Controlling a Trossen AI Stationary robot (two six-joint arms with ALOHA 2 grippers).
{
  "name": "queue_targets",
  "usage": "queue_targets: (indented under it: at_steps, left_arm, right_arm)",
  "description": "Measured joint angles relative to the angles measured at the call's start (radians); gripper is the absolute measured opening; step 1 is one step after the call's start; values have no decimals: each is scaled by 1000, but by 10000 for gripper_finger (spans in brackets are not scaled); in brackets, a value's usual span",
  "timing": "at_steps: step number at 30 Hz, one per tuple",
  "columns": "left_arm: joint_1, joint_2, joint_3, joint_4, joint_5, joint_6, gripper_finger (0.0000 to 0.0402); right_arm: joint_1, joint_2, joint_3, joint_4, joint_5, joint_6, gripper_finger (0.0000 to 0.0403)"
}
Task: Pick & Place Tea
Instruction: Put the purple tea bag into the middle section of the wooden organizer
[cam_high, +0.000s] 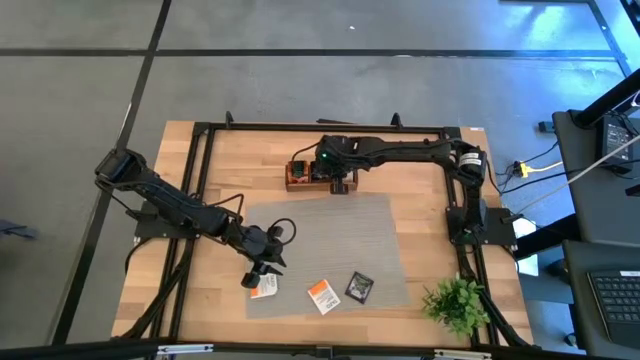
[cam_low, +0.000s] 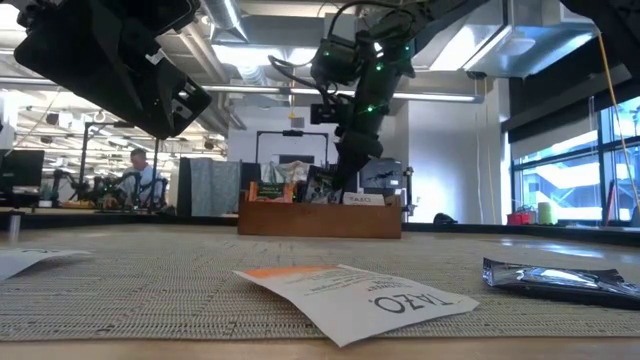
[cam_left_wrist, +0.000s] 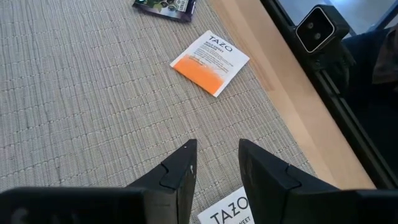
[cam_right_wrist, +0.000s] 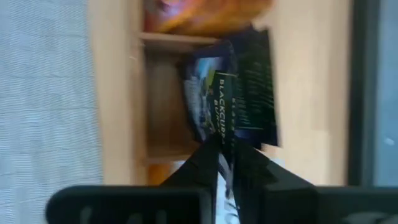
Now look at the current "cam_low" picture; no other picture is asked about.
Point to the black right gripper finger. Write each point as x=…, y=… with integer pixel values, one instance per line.
x=325, y=114
x=372, y=155

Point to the white Tazo tea packet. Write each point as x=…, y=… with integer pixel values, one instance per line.
x=25, y=261
x=360, y=305
x=364, y=199

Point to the orange peach tea packet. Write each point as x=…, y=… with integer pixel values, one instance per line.
x=272, y=192

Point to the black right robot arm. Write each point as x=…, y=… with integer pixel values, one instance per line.
x=425, y=15

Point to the wooden tea organizer box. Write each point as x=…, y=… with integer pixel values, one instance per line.
x=320, y=222

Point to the grey screen cart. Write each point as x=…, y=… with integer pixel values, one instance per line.
x=390, y=175

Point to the long tube light strip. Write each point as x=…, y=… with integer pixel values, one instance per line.
x=440, y=97

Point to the silver foil sheet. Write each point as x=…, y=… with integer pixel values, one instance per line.
x=285, y=172

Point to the person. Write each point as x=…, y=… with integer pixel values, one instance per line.
x=137, y=172

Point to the grey fabric partition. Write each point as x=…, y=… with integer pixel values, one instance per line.
x=215, y=185

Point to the black desktop monitor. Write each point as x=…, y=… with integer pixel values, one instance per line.
x=22, y=167

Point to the black partition panel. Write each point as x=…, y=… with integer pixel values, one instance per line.
x=184, y=185

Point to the red plastic bin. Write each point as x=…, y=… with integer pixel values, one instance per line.
x=518, y=219

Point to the green yellow roll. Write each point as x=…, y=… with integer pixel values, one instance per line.
x=545, y=214

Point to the black framed window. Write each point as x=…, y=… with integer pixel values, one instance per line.
x=560, y=185

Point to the grey woven placemat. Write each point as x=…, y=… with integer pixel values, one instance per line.
x=150, y=300

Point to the grey square wall vent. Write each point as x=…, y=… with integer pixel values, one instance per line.
x=297, y=123

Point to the black camera gantry frame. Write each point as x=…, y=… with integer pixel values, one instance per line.
x=292, y=132
x=87, y=165

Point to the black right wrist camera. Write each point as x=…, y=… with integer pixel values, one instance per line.
x=335, y=62

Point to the grey metal post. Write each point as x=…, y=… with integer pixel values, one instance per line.
x=15, y=225

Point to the black aluminium table frame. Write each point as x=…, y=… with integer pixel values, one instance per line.
x=550, y=231

